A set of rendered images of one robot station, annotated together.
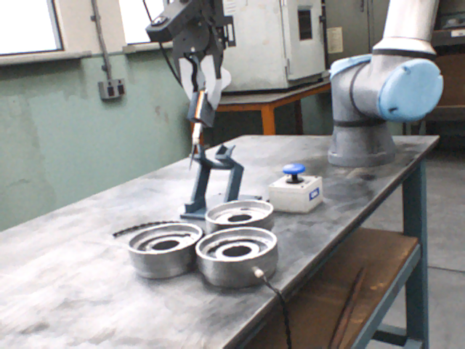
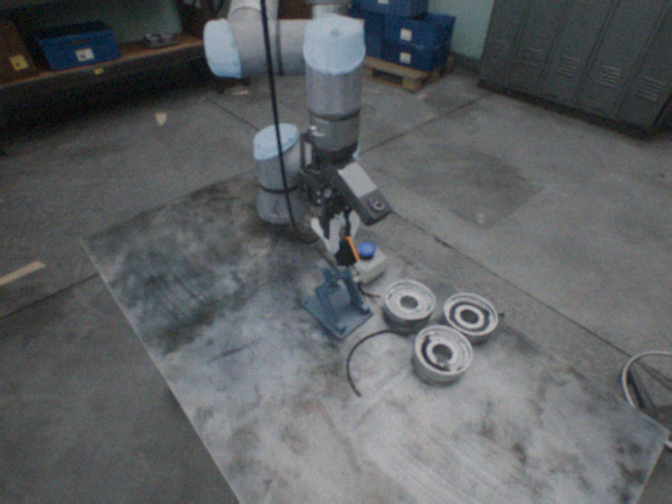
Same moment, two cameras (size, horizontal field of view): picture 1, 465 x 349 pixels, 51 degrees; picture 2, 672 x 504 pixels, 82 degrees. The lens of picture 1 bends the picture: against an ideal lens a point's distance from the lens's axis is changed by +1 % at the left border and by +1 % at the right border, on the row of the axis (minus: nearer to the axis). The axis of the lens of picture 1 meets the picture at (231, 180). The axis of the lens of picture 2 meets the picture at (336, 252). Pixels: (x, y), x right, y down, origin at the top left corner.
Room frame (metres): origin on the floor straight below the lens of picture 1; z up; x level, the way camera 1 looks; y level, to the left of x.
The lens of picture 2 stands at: (0.75, 0.54, 1.47)
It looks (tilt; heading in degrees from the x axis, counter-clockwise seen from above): 43 degrees down; 283
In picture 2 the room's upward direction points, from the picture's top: straight up
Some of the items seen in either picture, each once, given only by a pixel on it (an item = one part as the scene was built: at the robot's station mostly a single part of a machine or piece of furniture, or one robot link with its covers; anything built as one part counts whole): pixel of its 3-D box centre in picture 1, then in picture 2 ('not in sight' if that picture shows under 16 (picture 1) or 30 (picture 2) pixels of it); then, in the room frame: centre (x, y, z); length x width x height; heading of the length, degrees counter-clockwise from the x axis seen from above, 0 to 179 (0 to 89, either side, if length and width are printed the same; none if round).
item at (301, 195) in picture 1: (297, 191); (364, 260); (0.83, -0.11, 0.82); 0.08 x 0.07 x 0.05; 144
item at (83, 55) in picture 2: not in sight; (77, 45); (3.51, -2.30, 0.56); 0.52 x 0.38 x 0.22; 51
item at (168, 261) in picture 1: (166, 250); (441, 354); (0.64, 0.10, 0.82); 0.10 x 0.10 x 0.04
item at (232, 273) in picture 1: (237, 257); (468, 318); (0.59, 0.00, 0.82); 0.10 x 0.10 x 0.04
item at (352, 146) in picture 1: (360, 137); (282, 192); (1.09, -0.31, 0.85); 0.15 x 0.15 x 0.10
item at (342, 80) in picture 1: (360, 86); (280, 155); (1.09, -0.31, 0.97); 0.13 x 0.12 x 0.14; 15
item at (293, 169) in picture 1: (294, 178); (366, 254); (0.82, -0.11, 0.85); 0.04 x 0.04 x 0.05
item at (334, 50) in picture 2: not in sight; (334, 68); (0.87, 0.02, 1.30); 0.09 x 0.08 x 0.11; 105
